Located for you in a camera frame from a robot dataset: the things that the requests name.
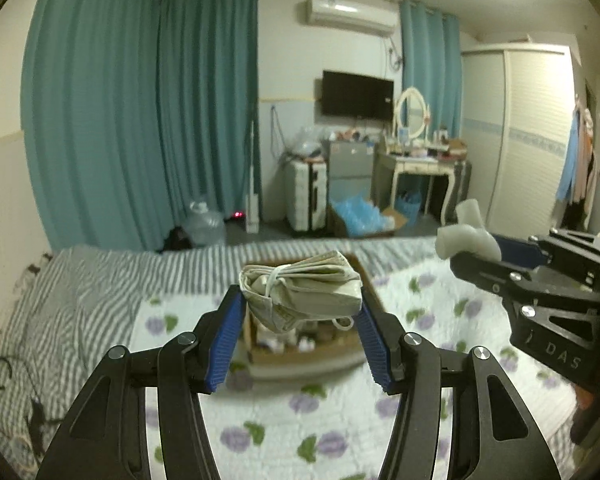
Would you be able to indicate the pale soft foam piece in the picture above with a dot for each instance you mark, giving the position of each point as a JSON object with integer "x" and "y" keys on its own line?
{"x": 467, "y": 240}

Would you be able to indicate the grey gingham bed sheet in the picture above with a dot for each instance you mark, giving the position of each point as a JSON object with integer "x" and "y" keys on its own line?
{"x": 95, "y": 290}

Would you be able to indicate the white upright pole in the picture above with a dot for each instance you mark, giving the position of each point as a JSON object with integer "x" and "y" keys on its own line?
{"x": 253, "y": 185}

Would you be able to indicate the white suitcase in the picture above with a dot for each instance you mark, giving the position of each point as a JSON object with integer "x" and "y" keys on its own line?
{"x": 305, "y": 195}

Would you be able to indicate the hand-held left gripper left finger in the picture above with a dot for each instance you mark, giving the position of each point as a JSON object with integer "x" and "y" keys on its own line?
{"x": 227, "y": 340}

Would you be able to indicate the clear plastic bag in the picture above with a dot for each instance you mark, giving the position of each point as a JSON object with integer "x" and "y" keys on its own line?
{"x": 307, "y": 145}

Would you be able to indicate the white air conditioner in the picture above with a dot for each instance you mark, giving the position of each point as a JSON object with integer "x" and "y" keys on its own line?
{"x": 350, "y": 12}

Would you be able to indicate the black bag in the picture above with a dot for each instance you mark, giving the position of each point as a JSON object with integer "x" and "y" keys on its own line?
{"x": 177, "y": 240}

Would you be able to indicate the light teal curtain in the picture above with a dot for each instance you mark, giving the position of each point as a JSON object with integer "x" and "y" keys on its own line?
{"x": 430, "y": 50}

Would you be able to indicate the white oval mirror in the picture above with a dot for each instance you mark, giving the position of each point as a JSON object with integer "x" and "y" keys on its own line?
{"x": 411, "y": 112}

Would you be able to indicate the blue basket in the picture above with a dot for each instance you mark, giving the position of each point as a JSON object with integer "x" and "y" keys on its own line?
{"x": 410, "y": 204}

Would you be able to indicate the cardboard box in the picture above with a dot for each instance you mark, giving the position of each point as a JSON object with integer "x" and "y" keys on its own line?
{"x": 290, "y": 358}

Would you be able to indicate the white louvred wardrobe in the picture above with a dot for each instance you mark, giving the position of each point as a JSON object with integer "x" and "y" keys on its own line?
{"x": 525, "y": 135}

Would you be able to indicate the dark teal curtain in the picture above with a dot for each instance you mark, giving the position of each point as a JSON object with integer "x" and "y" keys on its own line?
{"x": 210, "y": 100}
{"x": 95, "y": 110}

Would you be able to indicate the clear water jug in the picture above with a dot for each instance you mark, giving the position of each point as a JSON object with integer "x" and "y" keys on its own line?
{"x": 205, "y": 225}

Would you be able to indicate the power strip with red light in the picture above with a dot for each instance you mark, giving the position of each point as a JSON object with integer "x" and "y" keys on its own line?
{"x": 236, "y": 216}

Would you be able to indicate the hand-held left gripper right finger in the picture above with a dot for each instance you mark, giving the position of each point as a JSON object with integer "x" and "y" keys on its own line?
{"x": 375, "y": 350}

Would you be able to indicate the white dressing table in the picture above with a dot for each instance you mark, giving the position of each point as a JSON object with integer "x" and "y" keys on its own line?
{"x": 420, "y": 165}

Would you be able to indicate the black wall television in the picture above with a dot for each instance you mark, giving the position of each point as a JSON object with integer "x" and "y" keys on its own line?
{"x": 357, "y": 95}

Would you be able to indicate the grey mini fridge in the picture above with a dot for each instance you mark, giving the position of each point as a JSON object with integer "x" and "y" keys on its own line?
{"x": 350, "y": 167}

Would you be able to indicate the blue plastic bags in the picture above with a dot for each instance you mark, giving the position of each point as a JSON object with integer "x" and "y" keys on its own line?
{"x": 362, "y": 217}

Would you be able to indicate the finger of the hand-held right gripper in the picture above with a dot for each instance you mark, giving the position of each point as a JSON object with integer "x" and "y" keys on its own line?
{"x": 520, "y": 250}
{"x": 495, "y": 272}

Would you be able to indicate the hanging clothes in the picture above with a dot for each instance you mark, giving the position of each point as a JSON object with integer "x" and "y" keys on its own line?
{"x": 575, "y": 160}

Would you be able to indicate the beige face mask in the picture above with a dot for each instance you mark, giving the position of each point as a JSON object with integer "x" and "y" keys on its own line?
{"x": 310, "y": 290}

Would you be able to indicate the white floral quilt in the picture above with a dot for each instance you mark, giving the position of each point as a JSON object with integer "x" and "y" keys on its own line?
{"x": 300, "y": 425}

